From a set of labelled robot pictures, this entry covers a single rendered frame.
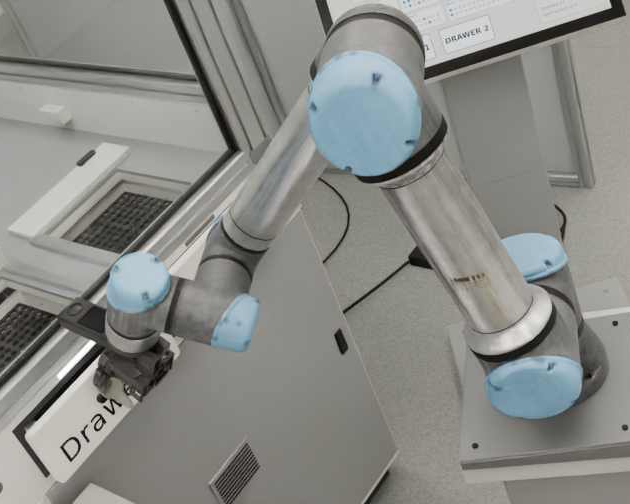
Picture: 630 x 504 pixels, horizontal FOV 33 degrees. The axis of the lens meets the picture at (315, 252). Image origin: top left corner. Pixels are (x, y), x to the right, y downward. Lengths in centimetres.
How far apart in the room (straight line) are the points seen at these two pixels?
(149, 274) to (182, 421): 61
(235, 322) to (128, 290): 14
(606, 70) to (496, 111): 156
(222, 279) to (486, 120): 92
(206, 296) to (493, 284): 36
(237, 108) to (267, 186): 52
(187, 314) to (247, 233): 14
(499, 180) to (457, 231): 104
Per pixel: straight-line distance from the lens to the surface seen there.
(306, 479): 224
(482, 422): 154
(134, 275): 133
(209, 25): 180
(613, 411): 151
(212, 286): 136
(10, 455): 168
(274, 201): 136
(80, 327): 152
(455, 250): 120
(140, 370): 151
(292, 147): 131
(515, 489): 163
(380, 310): 296
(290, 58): 335
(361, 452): 237
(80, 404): 168
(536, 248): 143
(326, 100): 108
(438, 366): 275
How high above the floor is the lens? 193
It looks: 37 degrees down
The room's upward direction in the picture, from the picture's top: 22 degrees counter-clockwise
